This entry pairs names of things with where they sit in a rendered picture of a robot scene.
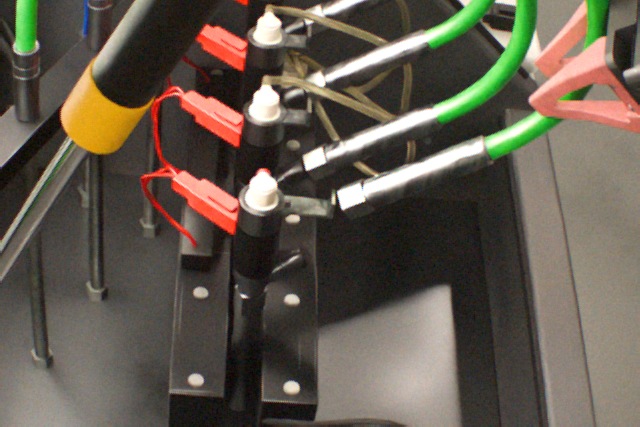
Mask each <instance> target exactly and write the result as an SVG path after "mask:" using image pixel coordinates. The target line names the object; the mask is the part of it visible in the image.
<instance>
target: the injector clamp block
mask: <svg viewBox="0 0 640 427"><path fill-rule="evenodd" d="M199 68H200V69H202V70H203V71H204V72H205V73H206V74H219V75H223V76H224V84H223V99H222V104H223V105H225V106H227V107H228V108H230V109H231V110H233V111H235V112H237V113H239V98H240V78H241V72H240V70H234V69H221V68H210V67H199ZM315 147H316V110H315V108H314V105H312V103H311V118H310V126H309V127H300V126H287V125H285V131H283V139H282V147H281V155H280V163H279V164H281V163H284V164H288V163H290V162H293V161H295V160H298V159H301V158H303V155H304V153H305V151H306V150H309V149H311V148H315ZM235 158H236V146H234V145H233V144H231V143H229V142H228V141H226V140H225V139H223V138H220V137H219V146H218V162H217V178H216V187H218V188H219V189H221V190H222V191H225V192H226V193H228V195H230V196H231V197H233V198H234V178H235ZM281 192H282V193H283V196H291V197H302V198H311V199H316V181H315V182H314V179H312V178H311V177H309V178H306V179H304V181H301V182H297V183H295V184H293V185H292V186H291V187H290V188H288V189H284V190H282V191H281ZM182 237H183V233H182V232H181V234H180V245H179V257H178V268H177V279H176V291H175V302H174V314H173V323H174V325H173V335H172V347H171V358H170V368H171V369H170V380H169V391H168V401H169V406H168V421H167V427H222V422H223V414H224V405H225V395H226V388H227V386H228V378H229V375H228V369H229V360H230V351H231V342H232V333H233V325H232V324H231V322H230V320H229V315H230V305H231V296H232V291H231V286H233V285H232V277H233V275H232V268H233V264H232V254H233V245H232V241H231V239H232V234H231V233H229V232H228V231H226V230H225V229H223V228H222V227H219V226H218V224H216V223H215V222H214V227H213V243H212V257H211V268H210V269H209V270H201V269H186V268H181V266H180V262H181V249H182ZM302 245H303V246H305V247H306V248H307V250H308V253H309V255H310V259H311V263H310V265H309V266H307V267H304V269H302V270H299V271H295V272H293V273H291V275H290V276H289V277H286V278H284V279H280V280H277V281H275V282H272V281H271V282H270V284H268V285H267V286H265V288H267V289H268V291H267V298H266V307H265V309H263V310H262V313H261V320H260V328H259V336H258V343H257V350H258V351H256V355H257V358H255V360H256V367H255V374H254V381H253V389H252V391H254V417H253V427H279V426H272V425H265V424H263V423H262V421H263V420H264V419H266V418H274V419H281V420H282V419H293V420H302V421H315V418H316V413H317V407H318V316H317V217H308V216H297V215H290V216H288V217H287V218H284V217H282V225H281V231H280V239H279V247H278V251H279V250H283V251H287V250H290V249H293V248H295V247H299V246H302Z"/></svg>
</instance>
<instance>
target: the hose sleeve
mask: <svg viewBox="0 0 640 427"><path fill-rule="evenodd" d="M494 161H495V159H493V158H492V157H491V155H490V153H489V151H487V148H486V145H485V137H484V136H483V135H481V136H479V137H476V138H473V139H471V140H466V141H463V142H462V143H459V144H457V145H452V146H450V148H449V149H446V150H444V151H441V152H438V153H435V154H432V155H430V156H427V157H424V158H422V159H419V160H416V161H413V162H410V163H408V164H405V166H403V167H399V168H394V169H392V170H391V171H389V172H383V173H380V175H377V176H375V177H372V178H368V179H366V181H364V184H363V192H364V196H365V199H366V201H367V202H368V204H369V205H371V206H372V207H374V209H376V208H377V207H380V206H382V205H386V204H389V203H394V202H396V201H397V200H399V199H405V198H408V197H409V196H411V195H414V193H416V192H420V191H423V190H425V189H428V188H431V187H433V186H437V185H440V184H442V183H445V182H448V181H450V180H453V178H456V177H459V176H464V175H466V174H467V173H470V172H475V171H478V169H481V168H483V167H487V166H490V165H492V164H494Z"/></svg>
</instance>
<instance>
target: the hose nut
mask: <svg viewBox="0 0 640 427"><path fill-rule="evenodd" d="M364 181H365V179H364V178H362V179H360V181H357V182H353V183H351V184H348V185H346V186H343V187H342V188H340V189H339V190H338V197H339V201H340V205H342V209H343V211H344V212H345V214H346V215H347V216H348V218H349V219H350V220H352V219H355V218H359V217H361V216H364V215H367V214H369V213H373V212H374V211H375V209H374V207H372V206H371V205H369V204H368V202H367V201H366V199H365V196H364V192H363V184H364Z"/></svg>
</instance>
